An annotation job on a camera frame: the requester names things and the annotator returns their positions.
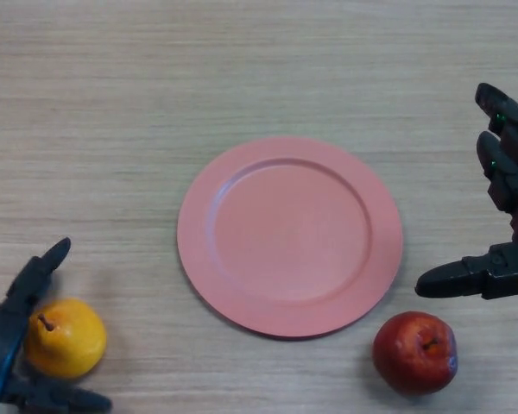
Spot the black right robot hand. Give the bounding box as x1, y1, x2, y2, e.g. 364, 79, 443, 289
414, 83, 518, 301

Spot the yellow pear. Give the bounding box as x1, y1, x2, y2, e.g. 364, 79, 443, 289
23, 298, 108, 380

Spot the pink round plate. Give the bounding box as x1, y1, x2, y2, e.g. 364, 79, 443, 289
176, 136, 404, 340

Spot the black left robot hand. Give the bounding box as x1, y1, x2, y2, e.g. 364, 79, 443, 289
0, 236, 113, 414

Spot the red apple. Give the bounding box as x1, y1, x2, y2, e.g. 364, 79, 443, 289
372, 310, 459, 397

